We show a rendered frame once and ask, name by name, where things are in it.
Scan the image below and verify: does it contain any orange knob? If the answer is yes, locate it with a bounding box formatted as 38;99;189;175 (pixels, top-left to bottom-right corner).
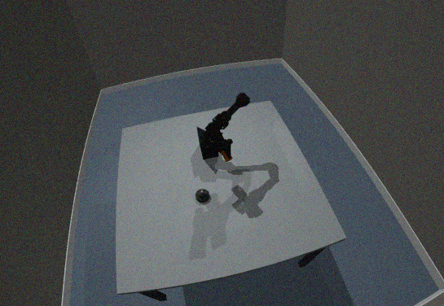
222;151;232;162

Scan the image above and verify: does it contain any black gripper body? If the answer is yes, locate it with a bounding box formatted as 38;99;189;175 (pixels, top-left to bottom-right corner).
211;132;233;151

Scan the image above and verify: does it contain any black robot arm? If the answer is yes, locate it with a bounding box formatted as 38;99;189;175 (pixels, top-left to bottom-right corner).
200;92;250;152

